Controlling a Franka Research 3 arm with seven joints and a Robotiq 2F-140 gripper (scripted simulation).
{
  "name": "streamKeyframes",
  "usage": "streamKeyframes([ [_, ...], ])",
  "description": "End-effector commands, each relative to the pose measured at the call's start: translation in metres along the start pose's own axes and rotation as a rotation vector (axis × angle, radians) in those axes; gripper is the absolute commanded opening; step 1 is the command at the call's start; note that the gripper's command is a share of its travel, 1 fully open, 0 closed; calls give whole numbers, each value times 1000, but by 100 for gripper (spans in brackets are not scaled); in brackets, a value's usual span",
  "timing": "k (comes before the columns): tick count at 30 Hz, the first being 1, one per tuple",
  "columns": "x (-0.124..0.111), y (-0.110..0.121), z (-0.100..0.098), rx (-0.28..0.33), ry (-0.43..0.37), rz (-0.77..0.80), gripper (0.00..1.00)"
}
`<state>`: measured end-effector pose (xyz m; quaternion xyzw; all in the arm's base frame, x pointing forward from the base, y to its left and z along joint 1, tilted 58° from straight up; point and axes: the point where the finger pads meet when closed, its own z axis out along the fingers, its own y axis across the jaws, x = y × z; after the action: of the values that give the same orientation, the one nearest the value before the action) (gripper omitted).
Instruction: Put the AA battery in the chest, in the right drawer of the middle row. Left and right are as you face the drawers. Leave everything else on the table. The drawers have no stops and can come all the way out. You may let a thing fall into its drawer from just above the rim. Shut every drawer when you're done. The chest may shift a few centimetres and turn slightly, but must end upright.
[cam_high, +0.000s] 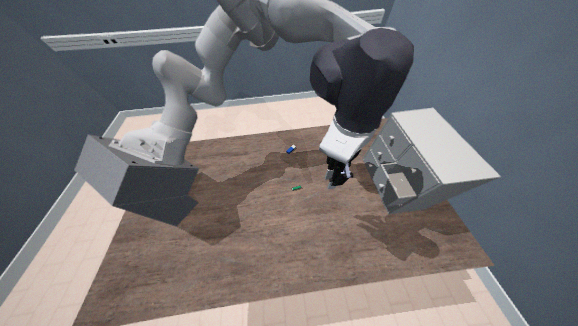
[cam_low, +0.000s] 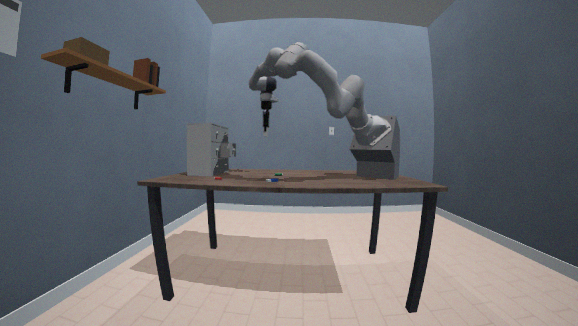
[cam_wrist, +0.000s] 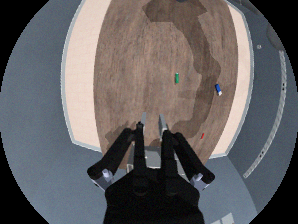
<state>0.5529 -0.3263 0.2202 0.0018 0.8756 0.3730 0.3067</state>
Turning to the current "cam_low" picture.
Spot grey chest of drawers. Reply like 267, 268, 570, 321
187, 123, 229, 176

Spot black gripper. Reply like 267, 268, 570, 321
261, 101, 272, 137

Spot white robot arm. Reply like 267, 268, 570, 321
249, 42, 391, 146

